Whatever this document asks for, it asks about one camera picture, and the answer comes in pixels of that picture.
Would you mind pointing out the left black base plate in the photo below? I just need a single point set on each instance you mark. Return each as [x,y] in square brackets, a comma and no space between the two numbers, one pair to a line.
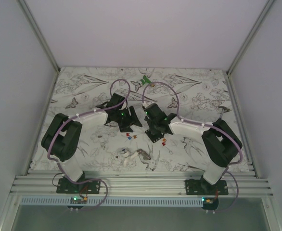
[67,187]

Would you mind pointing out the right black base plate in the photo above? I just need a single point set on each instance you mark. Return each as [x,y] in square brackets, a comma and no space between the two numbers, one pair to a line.
[202,187]

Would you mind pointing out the green spray nozzle toy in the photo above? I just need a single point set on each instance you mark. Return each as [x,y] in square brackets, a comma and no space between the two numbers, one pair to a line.
[144,80]

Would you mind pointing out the floral printed table mat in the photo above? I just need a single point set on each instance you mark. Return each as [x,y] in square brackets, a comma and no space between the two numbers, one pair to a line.
[195,93]

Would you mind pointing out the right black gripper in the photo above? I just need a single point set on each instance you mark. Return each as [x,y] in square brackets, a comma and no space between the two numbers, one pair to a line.
[148,121]

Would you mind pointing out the white pipe fitting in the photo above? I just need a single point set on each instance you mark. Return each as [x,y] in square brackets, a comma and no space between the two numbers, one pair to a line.
[126,155]

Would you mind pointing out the small grey hammer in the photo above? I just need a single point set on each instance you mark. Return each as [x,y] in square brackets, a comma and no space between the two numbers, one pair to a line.
[223,110]

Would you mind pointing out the right small circuit board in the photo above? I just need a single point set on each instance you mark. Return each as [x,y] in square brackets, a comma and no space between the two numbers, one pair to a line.
[209,201]

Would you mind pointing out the left aluminium corner post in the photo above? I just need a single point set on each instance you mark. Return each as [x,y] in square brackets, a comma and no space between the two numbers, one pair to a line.
[37,31]

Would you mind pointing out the black fuse box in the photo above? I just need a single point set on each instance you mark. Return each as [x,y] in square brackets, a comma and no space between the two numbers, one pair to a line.
[154,137]

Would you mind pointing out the grey metal bracket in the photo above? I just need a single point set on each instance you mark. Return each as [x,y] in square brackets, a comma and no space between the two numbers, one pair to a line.
[143,156]

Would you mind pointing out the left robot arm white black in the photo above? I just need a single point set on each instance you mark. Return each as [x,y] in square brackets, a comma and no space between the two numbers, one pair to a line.
[62,136]

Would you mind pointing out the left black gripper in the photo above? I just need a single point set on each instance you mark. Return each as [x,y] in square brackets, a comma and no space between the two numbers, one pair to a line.
[131,120]

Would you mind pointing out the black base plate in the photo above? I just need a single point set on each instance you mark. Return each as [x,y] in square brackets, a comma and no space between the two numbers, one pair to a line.
[202,187]
[67,187]

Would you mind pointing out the perforated grey cable duct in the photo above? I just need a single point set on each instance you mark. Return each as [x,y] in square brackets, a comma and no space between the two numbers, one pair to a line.
[115,201]

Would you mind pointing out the aluminium rail frame front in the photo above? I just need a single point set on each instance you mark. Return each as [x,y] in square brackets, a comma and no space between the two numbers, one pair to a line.
[245,184]

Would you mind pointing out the right aluminium corner post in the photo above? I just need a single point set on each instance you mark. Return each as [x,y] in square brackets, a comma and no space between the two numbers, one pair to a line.
[252,33]

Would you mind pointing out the small circuit board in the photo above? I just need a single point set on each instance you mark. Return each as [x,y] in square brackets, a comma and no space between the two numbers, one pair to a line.
[209,201]
[78,200]

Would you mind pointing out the left small circuit board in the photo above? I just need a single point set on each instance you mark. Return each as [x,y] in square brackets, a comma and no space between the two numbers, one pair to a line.
[78,200]

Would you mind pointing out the aluminium corner post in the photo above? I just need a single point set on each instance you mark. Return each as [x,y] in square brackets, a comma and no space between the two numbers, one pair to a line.
[252,33]
[37,31]

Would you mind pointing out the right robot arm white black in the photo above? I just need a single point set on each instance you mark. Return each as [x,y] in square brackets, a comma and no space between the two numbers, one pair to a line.
[222,145]

